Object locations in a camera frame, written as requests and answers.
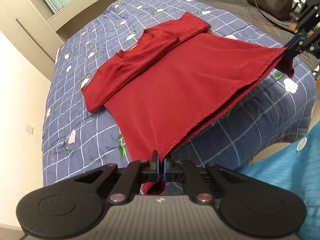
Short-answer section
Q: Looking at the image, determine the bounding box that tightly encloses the blue plaid floral quilt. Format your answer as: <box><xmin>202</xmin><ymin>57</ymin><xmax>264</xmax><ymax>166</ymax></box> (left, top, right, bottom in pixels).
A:
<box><xmin>42</xmin><ymin>0</ymin><xmax>317</xmax><ymax>186</ymax></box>

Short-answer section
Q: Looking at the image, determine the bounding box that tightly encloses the white wall socket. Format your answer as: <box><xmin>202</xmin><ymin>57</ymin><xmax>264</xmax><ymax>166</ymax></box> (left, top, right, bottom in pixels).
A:
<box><xmin>25</xmin><ymin>124</ymin><xmax>34</xmax><ymax>134</ymax></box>

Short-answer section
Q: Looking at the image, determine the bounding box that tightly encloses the blue striped sleeve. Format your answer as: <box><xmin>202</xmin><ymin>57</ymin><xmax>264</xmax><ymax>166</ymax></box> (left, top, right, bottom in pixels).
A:
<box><xmin>238</xmin><ymin>123</ymin><xmax>320</xmax><ymax>239</ymax></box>

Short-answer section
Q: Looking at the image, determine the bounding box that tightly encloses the beige wardrobe cabinet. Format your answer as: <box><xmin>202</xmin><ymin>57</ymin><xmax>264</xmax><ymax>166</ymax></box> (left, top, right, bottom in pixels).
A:
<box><xmin>1</xmin><ymin>0</ymin><xmax>117</xmax><ymax>80</ymax></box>

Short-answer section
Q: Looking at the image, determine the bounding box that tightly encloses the red knit shirt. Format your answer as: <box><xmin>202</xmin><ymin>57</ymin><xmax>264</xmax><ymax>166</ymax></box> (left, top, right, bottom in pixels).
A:
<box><xmin>80</xmin><ymin>11</ymin><xmax>296</xmax><ymax>196</ymax></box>

